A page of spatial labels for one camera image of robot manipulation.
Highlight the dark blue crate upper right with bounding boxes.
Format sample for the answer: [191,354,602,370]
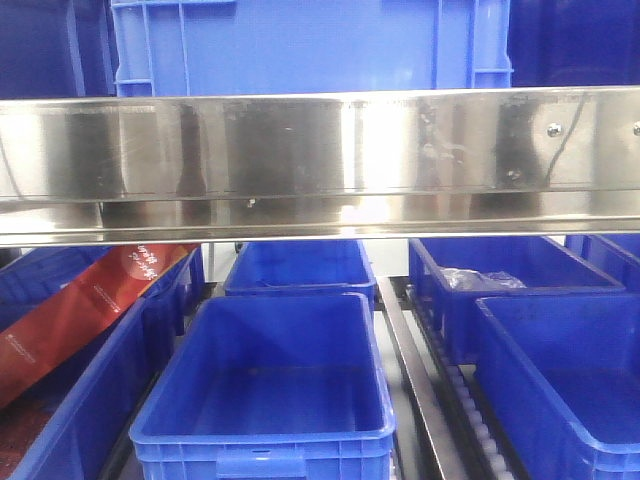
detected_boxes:
[508,1,639,87]

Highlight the front centre blue bin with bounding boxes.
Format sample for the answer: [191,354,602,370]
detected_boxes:
[130,293,396,479]

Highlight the far right blue bin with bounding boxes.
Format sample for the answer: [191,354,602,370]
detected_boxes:
[565,233,639,293]

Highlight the dark blue crate upper left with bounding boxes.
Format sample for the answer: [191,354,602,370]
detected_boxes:
[1,1,117,99]

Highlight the blue bin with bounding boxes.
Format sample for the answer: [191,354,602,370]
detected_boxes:
[408,236,625,364]
[224,239,376,308]
[475,294,639,479]
[130,293,396,479]
[1,298,180,479]
[1,246,205,336]
[565,233,639,293]

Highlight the stainless steel shelf beam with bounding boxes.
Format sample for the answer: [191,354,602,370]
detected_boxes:
[1,87,639,246]

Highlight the metal roller track rail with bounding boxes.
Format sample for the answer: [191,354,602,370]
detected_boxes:
[374,276,528,479]

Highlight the rear centre blue bin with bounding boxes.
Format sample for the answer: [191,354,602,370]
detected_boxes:
[224,239,376,308]

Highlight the red printed package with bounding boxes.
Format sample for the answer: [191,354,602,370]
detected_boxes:
[1,243,197,407]

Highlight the rear right blue bin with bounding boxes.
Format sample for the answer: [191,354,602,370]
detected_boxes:
[408,236,625,364]

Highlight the front right blue bin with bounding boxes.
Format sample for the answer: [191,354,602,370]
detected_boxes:
[475,294,639,479]

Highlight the rear left blue bin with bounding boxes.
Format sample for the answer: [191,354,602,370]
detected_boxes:
[1,246,205,336]

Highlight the dark blue crate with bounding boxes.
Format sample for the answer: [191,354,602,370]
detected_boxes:
[1,1,117,99]
[508,1,639,87]

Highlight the large blue crate upper shelf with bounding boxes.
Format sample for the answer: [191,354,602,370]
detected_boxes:
[111,1,513,97]

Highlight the front left blue bin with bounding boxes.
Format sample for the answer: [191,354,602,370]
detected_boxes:
[1,298,180,479]

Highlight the clear plastic bag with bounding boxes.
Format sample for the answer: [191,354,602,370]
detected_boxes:
[440,267,526,291]

